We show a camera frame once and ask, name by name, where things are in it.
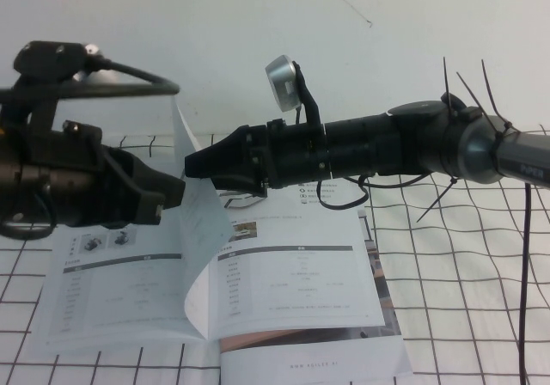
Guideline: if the black hanging arm cable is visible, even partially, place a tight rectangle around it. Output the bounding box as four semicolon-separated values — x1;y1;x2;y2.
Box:
516;181;535;385

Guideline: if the silver round right wrist camera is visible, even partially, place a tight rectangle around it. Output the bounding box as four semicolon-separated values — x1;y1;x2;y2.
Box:
265;54;302;113

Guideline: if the white product catalogue book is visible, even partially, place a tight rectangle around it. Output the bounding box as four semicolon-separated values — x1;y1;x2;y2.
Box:
32;101;414;385

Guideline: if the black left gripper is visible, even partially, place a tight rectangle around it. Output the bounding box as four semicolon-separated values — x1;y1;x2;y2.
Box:
15;119;187;228

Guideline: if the black camera bracket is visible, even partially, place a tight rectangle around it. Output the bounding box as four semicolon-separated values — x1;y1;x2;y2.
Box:
293;60;324;126
0;73;64;162

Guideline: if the black zip tie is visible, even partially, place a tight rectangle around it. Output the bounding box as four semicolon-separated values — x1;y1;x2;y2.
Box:
440;57;463;122
480;59;515;145
414;174;460;223
455;71;502;145

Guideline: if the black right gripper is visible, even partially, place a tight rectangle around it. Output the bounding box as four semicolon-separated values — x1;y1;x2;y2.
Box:
184;117;333;197

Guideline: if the thin black right camera cable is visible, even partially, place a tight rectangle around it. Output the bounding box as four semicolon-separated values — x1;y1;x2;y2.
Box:
294;101;435;211

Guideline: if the white black-grid tablecloth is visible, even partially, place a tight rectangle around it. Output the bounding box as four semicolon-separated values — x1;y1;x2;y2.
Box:
0;126;550;385

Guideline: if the black right camera bracket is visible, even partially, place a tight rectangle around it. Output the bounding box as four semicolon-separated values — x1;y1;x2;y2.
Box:
293;60;324;126

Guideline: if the black left camera bracket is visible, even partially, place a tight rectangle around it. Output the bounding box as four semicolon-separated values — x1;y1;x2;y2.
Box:
0;73;64;162

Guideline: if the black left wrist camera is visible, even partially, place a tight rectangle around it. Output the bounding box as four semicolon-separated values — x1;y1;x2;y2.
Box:
11;40;105;82

